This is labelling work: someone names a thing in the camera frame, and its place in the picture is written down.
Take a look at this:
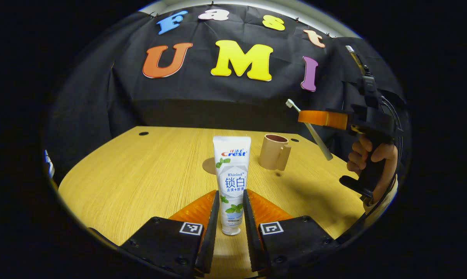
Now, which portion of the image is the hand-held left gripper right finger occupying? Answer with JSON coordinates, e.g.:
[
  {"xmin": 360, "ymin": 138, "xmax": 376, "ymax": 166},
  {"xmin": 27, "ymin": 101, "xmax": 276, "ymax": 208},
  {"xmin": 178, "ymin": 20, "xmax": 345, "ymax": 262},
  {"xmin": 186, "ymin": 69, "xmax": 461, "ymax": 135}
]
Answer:
[{"xmin": 242, "ymin": 189, "xmax": 341, "ymax": 274}]

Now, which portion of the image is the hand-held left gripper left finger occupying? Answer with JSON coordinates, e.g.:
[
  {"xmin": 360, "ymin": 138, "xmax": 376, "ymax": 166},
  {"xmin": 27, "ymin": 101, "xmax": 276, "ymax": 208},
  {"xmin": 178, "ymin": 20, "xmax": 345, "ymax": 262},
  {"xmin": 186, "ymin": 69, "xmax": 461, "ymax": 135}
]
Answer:
[{"xmin": 119, "ymin": 190, "xmax": 221, "ymax": 277}]

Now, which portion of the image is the wooden desktop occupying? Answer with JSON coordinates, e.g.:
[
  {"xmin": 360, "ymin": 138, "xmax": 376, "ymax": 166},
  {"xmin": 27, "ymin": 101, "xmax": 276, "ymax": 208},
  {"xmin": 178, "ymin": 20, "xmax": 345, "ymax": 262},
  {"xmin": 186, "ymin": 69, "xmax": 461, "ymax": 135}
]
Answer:
[{"xmin": 58, "ymin": 126, "xmax": 367, "ymax": 279}]

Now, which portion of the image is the beige cup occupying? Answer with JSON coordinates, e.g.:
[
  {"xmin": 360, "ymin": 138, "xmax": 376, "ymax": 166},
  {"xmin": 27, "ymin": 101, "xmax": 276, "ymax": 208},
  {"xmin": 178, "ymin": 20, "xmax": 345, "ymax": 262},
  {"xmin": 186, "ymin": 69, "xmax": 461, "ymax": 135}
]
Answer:
[{"xmin": 258, "ymin": 134, "xmax": 292, "ymax": 171}]

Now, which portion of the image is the white toothbrush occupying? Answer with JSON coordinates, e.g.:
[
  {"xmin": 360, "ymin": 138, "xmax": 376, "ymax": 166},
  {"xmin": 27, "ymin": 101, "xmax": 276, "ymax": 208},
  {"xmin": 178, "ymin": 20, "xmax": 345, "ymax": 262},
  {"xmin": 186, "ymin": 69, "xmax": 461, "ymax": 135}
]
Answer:
[{"xmin": 286, "ymin": 99, "xmax": 333, "ymax": 161}]

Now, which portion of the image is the white toothpaste tube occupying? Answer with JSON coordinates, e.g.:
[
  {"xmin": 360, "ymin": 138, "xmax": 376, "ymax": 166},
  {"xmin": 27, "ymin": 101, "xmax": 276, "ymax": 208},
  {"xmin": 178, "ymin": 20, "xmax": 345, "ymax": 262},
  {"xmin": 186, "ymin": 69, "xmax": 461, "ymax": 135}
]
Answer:
[{"xmin": 213, "ymin": 136, "xmax": 252, "ymax": 236}]

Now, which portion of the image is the brown round coaster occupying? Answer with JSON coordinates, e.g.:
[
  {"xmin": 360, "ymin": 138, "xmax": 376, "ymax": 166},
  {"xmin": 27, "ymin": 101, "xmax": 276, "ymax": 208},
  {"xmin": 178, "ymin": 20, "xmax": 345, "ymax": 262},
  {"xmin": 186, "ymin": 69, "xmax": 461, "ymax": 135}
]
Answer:
[{"xmin": 202, "ymin": 157, "xmax": 218, "ymax": 175}]

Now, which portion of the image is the black backdrop cloth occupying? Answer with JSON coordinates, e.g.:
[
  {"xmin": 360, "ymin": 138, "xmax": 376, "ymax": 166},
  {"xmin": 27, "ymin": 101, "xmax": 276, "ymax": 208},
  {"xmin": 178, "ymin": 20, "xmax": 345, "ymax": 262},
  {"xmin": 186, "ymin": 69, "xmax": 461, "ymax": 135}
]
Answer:
[{"xmin": 46, "ymin": 4, "xmax": 410, "ymax": 186}]

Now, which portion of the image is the black cable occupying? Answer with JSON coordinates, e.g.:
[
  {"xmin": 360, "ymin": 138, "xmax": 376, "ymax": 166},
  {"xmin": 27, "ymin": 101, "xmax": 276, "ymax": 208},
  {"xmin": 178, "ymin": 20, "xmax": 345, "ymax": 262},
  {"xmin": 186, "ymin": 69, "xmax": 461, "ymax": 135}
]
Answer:
[{"xmin": 379, "ymin": 95, "xmax": 404, "ymax": 155}]

